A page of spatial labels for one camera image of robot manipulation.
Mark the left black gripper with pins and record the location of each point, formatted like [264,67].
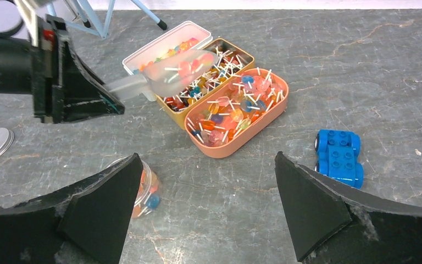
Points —
[64,89]

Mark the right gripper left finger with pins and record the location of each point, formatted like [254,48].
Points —
[92,214]

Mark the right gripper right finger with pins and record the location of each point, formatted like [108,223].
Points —
[331,222]

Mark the blue lollipop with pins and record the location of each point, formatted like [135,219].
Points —
[153,201]

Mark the clear plastic scoop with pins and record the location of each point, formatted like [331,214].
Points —
[166,78]

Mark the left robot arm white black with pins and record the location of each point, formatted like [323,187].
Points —
[16,45]

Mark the blue toy brick car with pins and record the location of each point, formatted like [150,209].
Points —
[337,153]

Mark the white tin of gummies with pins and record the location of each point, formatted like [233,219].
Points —
[183,37]

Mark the pink tin of lollipops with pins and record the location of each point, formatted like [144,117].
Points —
[230,117]

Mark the yellow tin of lollipops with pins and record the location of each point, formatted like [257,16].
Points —
[232,62]

